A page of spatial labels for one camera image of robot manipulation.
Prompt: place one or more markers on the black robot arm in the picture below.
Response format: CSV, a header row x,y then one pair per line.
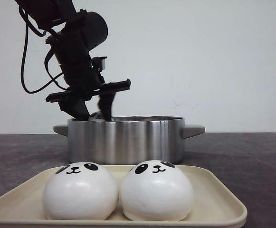
x,y
73,35

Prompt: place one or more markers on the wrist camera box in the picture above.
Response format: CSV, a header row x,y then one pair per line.
x,y
98,63

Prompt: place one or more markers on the panda bun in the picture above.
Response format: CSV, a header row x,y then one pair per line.
x,y
80,191
156,190
96,116

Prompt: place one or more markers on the stainless steel pot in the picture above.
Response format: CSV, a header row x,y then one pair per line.
x,y
128,139

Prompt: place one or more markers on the cream rectangular tray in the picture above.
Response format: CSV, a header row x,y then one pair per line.
x,y
215,206

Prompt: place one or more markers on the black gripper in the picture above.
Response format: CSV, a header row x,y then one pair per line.
x,y
84,83

